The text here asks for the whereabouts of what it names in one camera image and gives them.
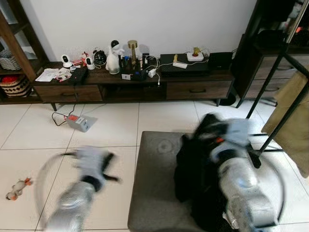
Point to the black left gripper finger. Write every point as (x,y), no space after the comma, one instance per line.
(109,161)
(112,179)

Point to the black printed t-shirt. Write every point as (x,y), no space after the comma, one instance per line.
(193,169)

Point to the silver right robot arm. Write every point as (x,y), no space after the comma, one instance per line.
(246,188)

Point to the grey fabric ottoman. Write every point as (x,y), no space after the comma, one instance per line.
(154,193)

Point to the grey floor power strip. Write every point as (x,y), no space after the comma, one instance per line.
(82,123)

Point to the toy chicken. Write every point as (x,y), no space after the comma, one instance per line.
(19,189)

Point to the white papers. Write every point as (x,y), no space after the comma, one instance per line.
(53,75)

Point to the black alarm clock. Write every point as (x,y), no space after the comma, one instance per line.
(100,58)

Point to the tan shirt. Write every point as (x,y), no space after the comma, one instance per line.
(289,130)

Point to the dark wooden tv stand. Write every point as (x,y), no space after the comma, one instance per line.
(198,89)

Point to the gold table lamp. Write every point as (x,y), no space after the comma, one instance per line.
(133,46)

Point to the black flat media box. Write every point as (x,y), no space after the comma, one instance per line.
(186,71)

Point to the white power strip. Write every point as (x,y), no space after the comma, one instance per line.
(179,65)

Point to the patterned woven basket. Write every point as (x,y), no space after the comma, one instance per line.
(14,87)

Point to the black speaker box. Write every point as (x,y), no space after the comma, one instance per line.
(221,62)

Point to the black shelving unit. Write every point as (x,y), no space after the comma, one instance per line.
(251,53)

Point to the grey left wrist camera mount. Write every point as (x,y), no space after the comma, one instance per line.
(89,162)

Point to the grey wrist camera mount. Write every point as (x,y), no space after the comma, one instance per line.
(235,133)
(89,162)

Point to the small white camera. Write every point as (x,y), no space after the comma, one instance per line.
(90,63)

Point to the white security camera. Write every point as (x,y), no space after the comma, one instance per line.
(67,61)

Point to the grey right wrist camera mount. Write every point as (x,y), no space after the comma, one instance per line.
(235,133)

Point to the black clothes rack silver rail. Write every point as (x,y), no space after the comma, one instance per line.
(263,140)

